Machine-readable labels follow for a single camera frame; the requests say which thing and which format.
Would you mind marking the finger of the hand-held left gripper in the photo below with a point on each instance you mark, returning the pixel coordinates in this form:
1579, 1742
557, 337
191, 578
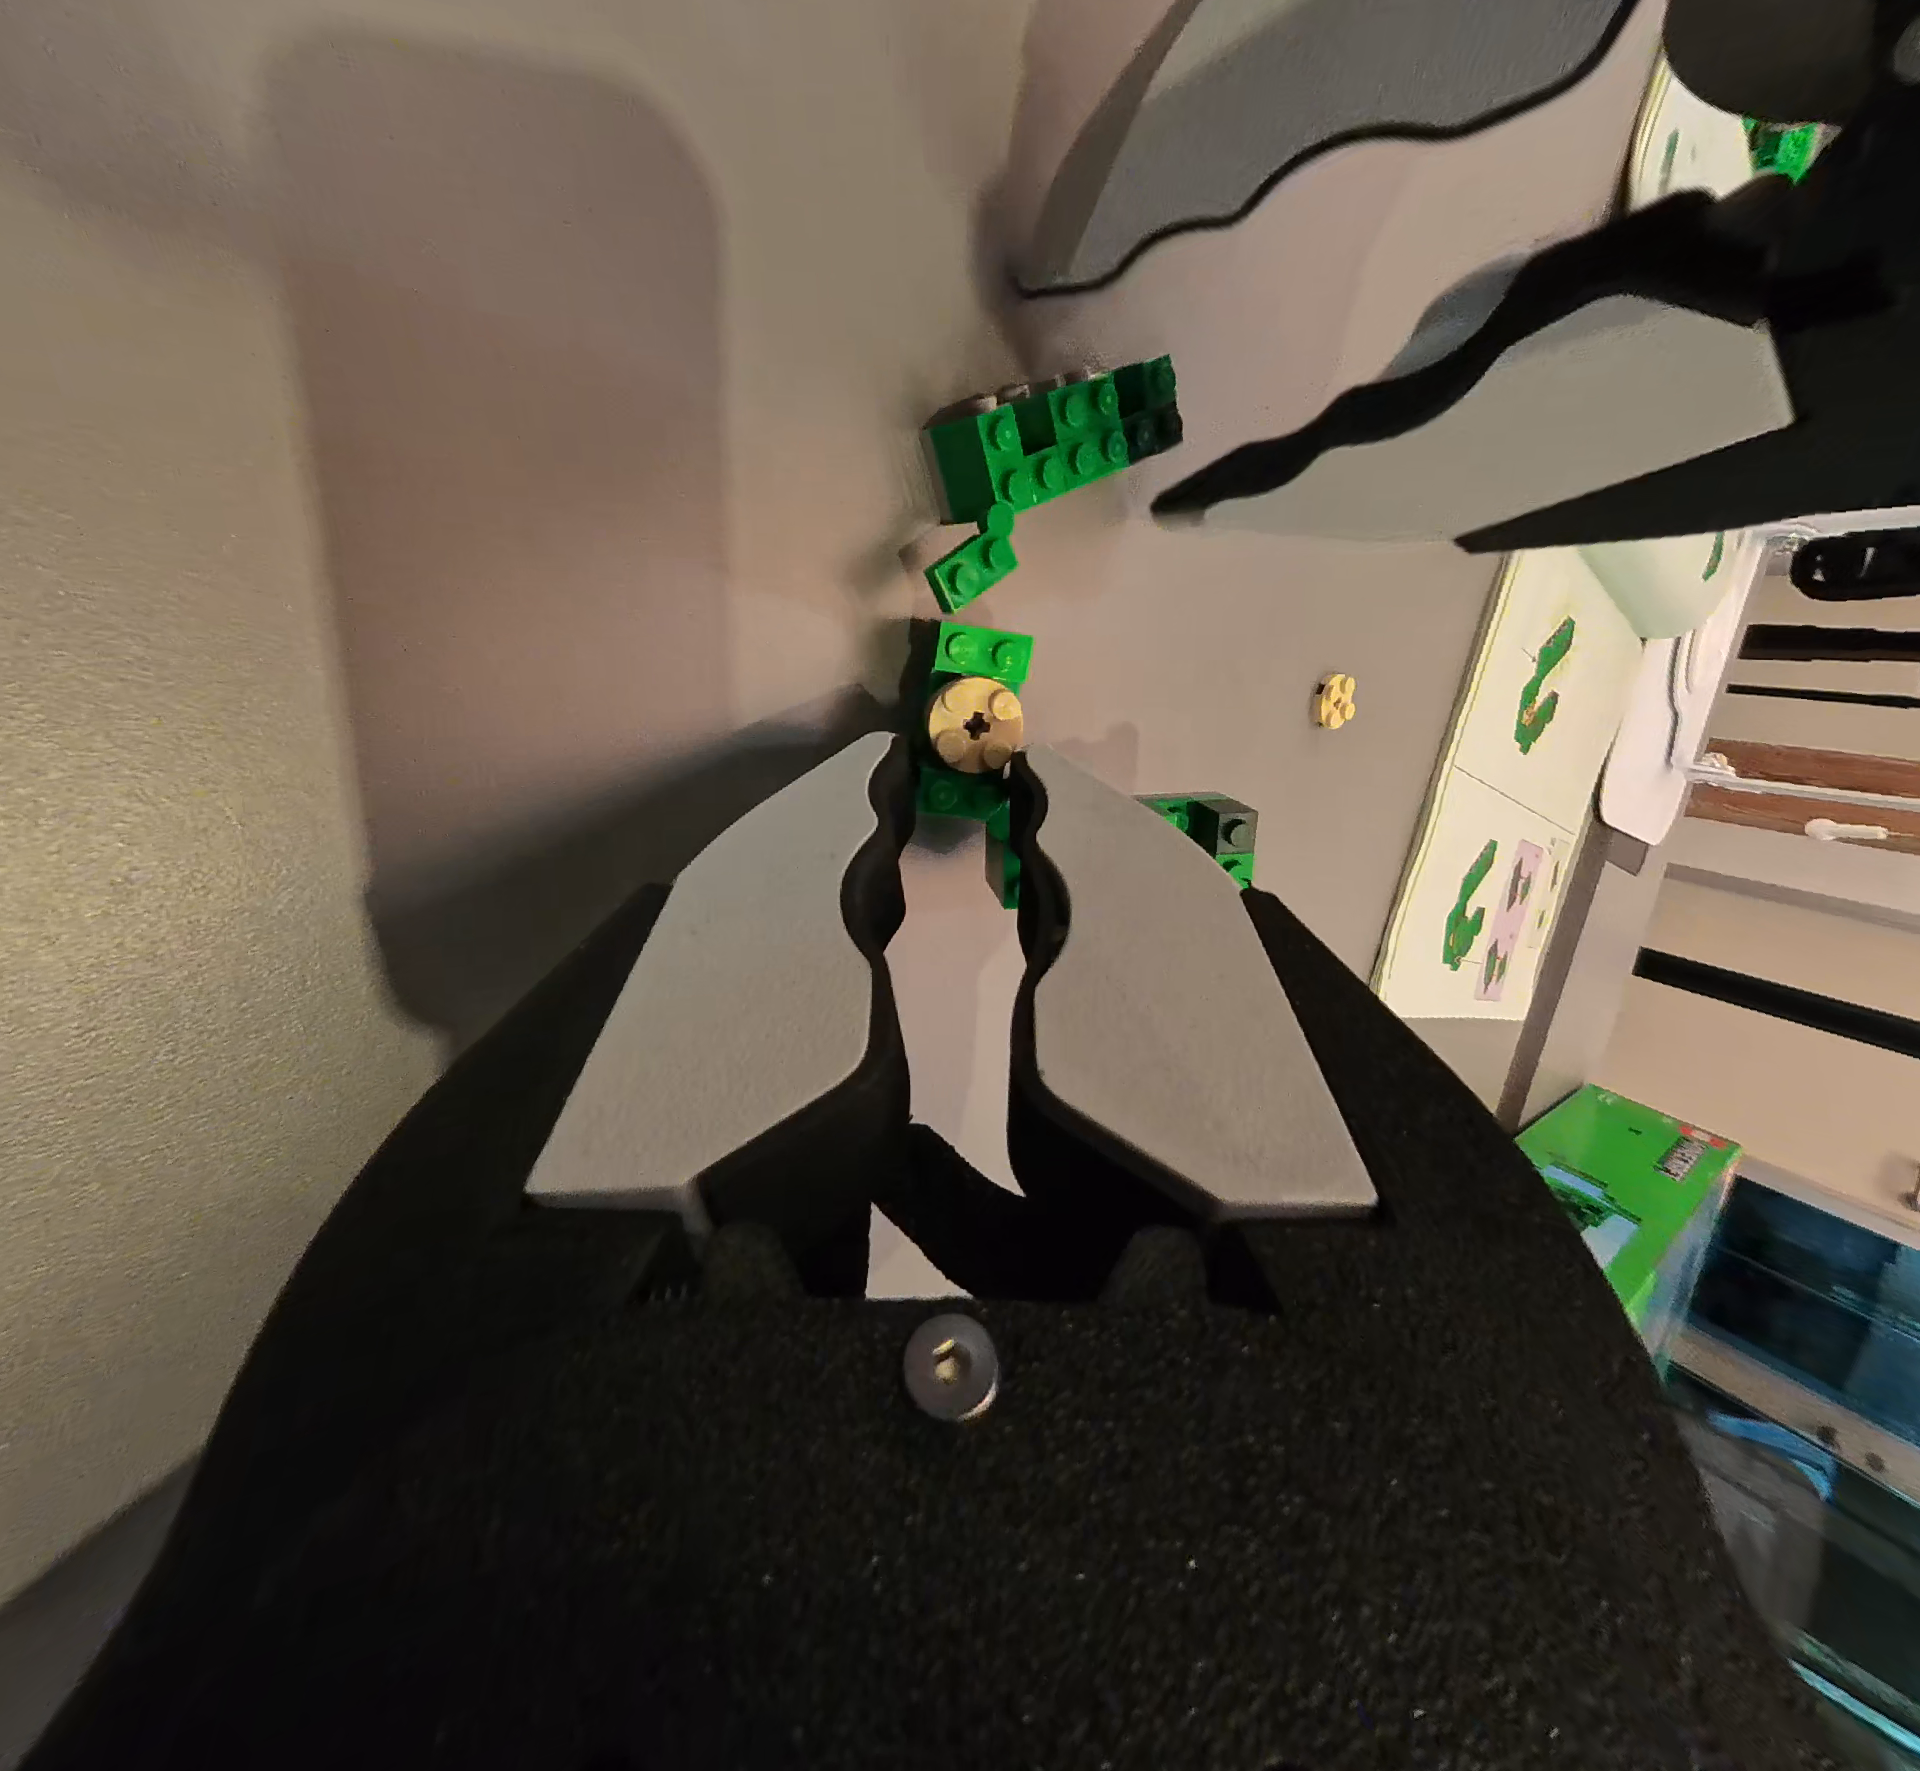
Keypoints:
1500, 429
1397, 16

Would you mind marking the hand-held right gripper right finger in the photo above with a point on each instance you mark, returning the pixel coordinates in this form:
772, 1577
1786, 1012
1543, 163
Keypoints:
1187, 1020

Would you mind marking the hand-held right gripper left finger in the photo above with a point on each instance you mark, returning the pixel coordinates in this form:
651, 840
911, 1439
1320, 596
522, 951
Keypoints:
722, 1005

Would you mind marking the green and grey brick piece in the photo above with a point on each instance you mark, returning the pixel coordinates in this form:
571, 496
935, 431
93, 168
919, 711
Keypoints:
1200, 818

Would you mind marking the green brick assembly tan stud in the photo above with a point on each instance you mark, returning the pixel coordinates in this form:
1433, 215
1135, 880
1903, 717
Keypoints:
976, 721

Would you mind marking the large green brick assembly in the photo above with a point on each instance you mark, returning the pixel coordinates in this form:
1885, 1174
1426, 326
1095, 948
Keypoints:
1050, 451

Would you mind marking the grey desk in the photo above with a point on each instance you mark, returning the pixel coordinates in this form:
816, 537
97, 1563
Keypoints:
226, 599

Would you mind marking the tan flower brick piece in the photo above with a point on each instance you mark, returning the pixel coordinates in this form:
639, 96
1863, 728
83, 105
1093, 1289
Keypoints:
1336, 700

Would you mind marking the light green instruction booklet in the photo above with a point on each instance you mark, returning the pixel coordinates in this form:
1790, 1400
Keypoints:
1515, 811

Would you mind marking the green cardboard box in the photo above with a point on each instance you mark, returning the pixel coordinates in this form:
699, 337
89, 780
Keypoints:
1622, 1172

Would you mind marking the small green brick plate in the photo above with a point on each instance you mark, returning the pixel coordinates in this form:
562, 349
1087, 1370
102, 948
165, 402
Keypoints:
973, 567

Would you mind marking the white cabinet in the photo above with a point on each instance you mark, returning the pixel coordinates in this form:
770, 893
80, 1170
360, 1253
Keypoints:
1801, 1109

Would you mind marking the glass partition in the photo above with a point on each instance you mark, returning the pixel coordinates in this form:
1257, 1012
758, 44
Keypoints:
1815, 1291

